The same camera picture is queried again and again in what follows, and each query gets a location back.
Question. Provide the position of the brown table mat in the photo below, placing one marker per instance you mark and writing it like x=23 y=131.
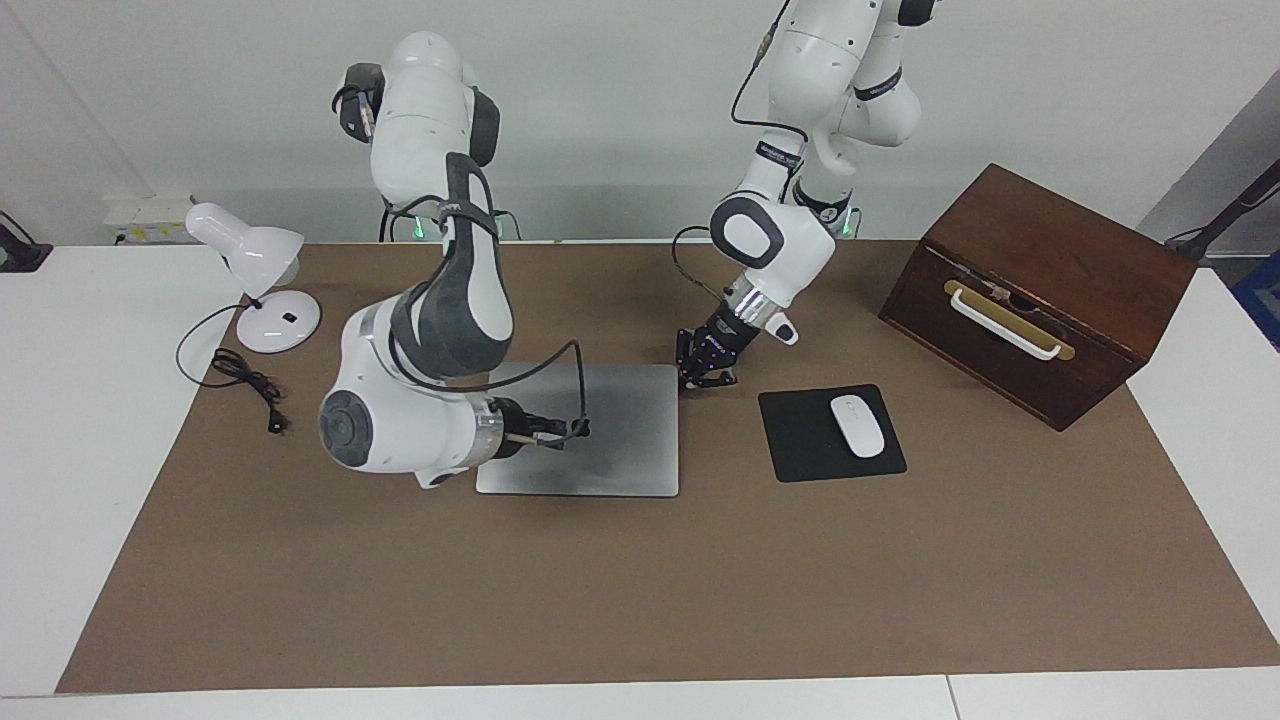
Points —
x=640 y=590

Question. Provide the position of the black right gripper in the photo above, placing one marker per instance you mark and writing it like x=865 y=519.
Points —
x=515 y=428

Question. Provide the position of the black mouse pad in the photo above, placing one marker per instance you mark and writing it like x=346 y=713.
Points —
x=795 y=440

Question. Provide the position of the black stand leg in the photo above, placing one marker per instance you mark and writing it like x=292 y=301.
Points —
x=1225 y=215

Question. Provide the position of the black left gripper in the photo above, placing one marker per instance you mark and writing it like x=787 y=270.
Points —
x=722 y=345

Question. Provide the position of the blue crate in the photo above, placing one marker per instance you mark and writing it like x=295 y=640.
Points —
x=1262 y=300

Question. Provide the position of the silver grey laptop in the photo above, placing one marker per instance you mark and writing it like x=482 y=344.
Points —
x=640 y=440

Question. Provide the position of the white power strip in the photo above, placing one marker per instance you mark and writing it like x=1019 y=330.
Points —
x=150 y=220

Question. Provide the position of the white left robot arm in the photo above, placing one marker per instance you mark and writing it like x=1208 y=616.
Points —
x=800 y=245

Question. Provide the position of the white desk lamp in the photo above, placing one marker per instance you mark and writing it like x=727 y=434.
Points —
x=265 y=255

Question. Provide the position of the white computer mouse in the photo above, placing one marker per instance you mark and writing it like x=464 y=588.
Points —
x=858 y=427

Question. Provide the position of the black clamp base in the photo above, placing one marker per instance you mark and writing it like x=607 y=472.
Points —
x=20 y=252

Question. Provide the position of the dark brown wooden box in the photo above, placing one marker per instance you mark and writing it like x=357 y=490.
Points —
x=1060 y=240

